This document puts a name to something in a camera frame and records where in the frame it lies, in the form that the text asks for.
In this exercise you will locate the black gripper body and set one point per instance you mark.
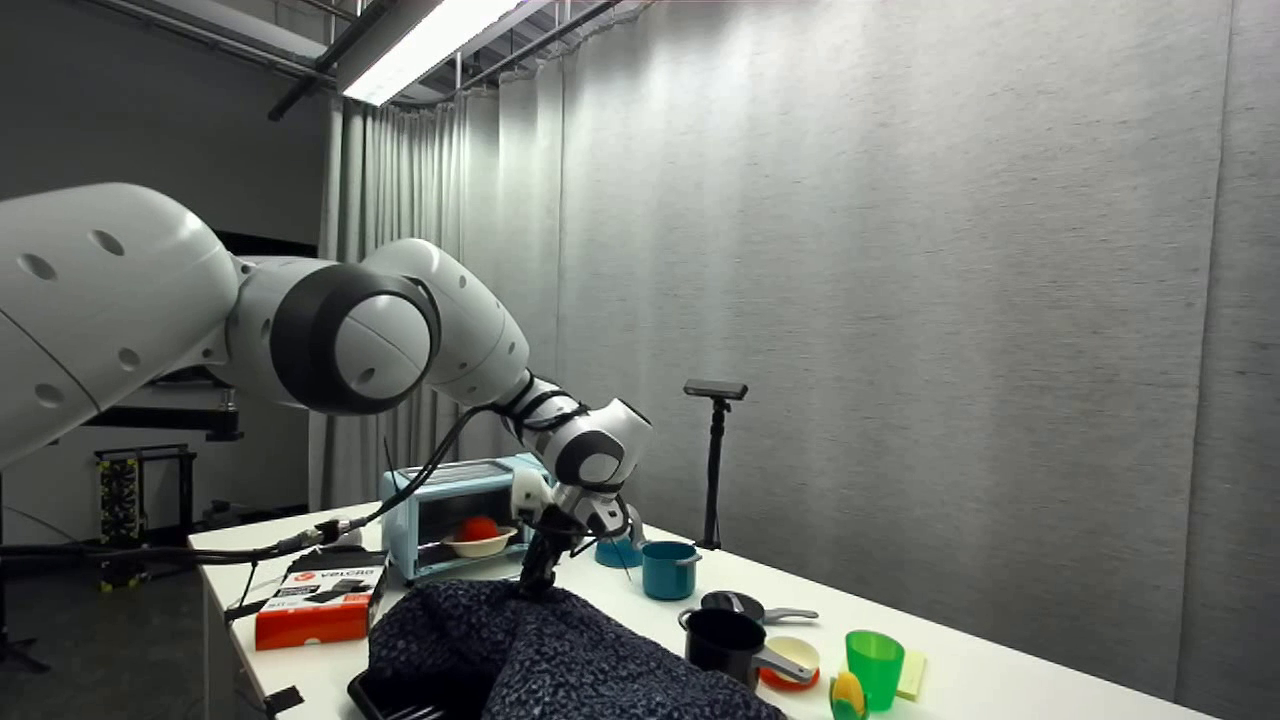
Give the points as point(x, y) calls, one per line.
point(545, 547)

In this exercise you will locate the dark blue knit blanket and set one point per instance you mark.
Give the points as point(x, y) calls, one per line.
point(562, 661)

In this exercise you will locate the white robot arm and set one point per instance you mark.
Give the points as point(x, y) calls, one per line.
point(334, 333)

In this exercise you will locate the red toy food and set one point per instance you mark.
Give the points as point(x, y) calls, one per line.
point(482, 534)

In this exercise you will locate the light blue toaster oven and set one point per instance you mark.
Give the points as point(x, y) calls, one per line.
point(426, 515)

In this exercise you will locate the teal mug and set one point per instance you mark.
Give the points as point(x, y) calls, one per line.
point(670, 568)

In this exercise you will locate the black flat object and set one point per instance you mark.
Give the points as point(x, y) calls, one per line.
point(334, 558)

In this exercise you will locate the orange white cardboard box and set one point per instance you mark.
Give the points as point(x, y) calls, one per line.
point(312, 622)

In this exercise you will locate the pink round dish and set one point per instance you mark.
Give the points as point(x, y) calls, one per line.
point(801, 656)

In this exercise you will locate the black table clamp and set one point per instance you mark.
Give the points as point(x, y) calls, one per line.
point(283, 701)

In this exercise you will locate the yellow green toy fruit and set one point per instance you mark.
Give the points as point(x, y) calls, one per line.
point(845, 696)

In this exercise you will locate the green plastic cup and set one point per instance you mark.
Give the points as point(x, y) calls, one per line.
point(872, 666)

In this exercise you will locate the yellow sponge cloth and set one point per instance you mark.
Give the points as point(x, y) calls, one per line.
point(915, 676)

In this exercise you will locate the black metal rack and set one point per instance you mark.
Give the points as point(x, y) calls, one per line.
point(122, 503)

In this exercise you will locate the grey curtain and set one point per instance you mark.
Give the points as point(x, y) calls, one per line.
point(1000, 333)

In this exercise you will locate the long ceiling light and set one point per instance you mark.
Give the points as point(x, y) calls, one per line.
point(421, 47)

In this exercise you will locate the black camera tripod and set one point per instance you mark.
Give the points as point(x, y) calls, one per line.
point(717, 454)

